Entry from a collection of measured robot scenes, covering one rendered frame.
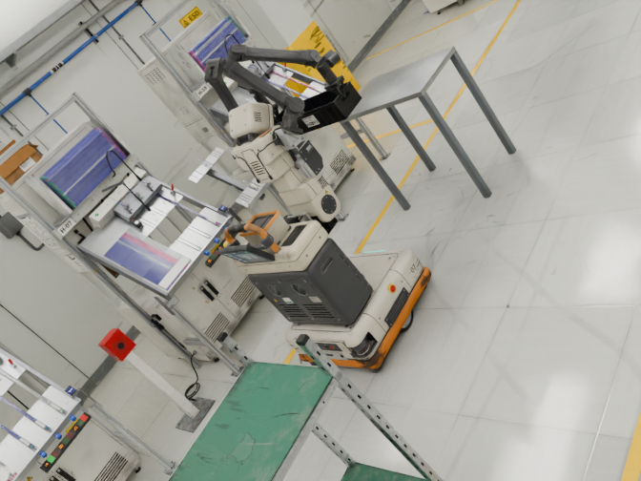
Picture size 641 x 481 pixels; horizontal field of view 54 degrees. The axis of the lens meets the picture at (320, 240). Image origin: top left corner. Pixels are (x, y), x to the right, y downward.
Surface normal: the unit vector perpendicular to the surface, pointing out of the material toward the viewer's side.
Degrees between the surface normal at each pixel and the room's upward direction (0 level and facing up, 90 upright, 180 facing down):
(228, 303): 90
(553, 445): 0
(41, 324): 90
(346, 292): 90
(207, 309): 90
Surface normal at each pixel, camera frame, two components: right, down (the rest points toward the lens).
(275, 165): 0.63, -0.08
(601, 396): -0.59, -0.70
